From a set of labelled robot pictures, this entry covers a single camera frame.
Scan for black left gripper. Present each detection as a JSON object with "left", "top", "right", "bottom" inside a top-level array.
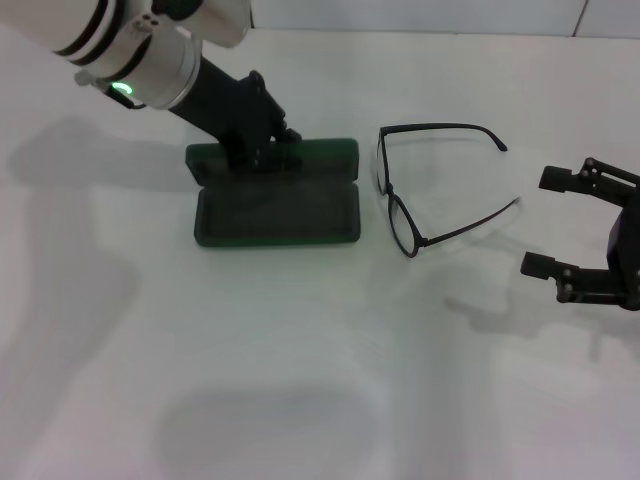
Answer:
[{"left": 169, "top": 57, "right": 304, "bottom": 176}]

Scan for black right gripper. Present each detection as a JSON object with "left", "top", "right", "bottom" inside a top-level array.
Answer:
[{"left": 519, "top": 157, "right": 640, "bottom": 312}]

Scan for green glasses case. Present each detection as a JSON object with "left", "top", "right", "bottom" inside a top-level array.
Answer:
[{"left": 185, "top": 137, "right": 362, "bottom": 249}]

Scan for black glasses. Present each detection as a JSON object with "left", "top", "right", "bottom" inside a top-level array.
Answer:
[{"left": 375, "top": 123, "right": 524, "bottom": 260}]

